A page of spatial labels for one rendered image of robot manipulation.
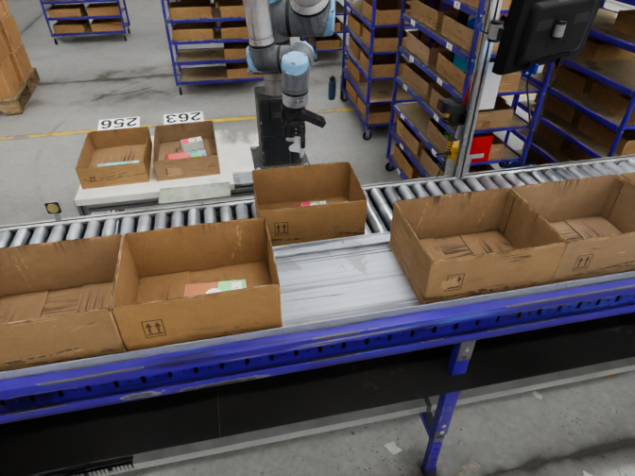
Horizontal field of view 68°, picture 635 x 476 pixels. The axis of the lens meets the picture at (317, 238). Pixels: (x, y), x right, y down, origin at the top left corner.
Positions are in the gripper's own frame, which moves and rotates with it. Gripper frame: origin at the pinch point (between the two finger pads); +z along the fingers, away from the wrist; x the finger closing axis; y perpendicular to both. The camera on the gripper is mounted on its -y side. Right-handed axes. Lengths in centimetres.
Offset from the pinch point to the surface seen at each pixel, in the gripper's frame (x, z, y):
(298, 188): 1.1, 17.1, 1.6
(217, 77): -337, 121, 28
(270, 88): -38.2, -7.9, 6.3
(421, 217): 50, -4, -29
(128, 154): -55, 29, 75
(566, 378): 80, 63, -90
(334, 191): 1.9, 20.1, -13.4
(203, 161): -29, 20, 39
